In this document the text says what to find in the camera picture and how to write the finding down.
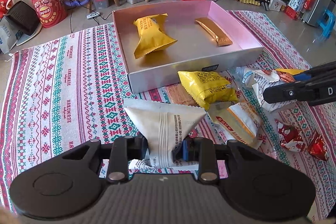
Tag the white power strip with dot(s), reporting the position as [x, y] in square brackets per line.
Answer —
[93, 15]

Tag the small red foil candy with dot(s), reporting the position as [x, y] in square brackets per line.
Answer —
[317, 147]

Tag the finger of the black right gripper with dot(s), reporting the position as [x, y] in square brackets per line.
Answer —
[315, 71]
[314, 91]

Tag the blue plastic stool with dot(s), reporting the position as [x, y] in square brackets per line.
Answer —
[327, 23]

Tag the white nut packet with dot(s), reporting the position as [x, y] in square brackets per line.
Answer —
[259, 80]

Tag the white striped snack packet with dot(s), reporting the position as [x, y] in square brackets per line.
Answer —
[165, 126]

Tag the patterned woven floor mat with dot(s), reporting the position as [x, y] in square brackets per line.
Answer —
[67, 91]

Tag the pink silver cardboard box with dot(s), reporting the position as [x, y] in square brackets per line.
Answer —
[194, 50]

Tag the orange-yellow egg yolk snack bag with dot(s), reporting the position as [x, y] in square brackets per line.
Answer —
[152, 35]

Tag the pink cracker packet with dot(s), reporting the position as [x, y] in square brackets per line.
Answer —
[142, 166]

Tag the red snack bucket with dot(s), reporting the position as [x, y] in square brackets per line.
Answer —
[50, 12]

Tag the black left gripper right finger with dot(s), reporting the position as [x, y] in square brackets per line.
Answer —
[201, 150]

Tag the red plastic bag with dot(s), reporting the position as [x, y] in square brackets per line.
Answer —
[5, 5]

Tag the yellow printed snack packet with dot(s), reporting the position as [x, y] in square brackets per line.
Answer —
[207, 88]

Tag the plain yellow snack bag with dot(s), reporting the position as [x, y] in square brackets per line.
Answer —
[290, 71]

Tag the black ribbed heater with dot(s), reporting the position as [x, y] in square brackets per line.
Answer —
[23, 17]

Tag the red white candy packet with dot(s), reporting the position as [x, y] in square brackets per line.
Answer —
[291, 137]

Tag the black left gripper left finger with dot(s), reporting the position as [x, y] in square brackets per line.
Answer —
[124, 150]

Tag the gold foil snack bar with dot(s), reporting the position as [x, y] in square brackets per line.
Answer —
[214, 31]

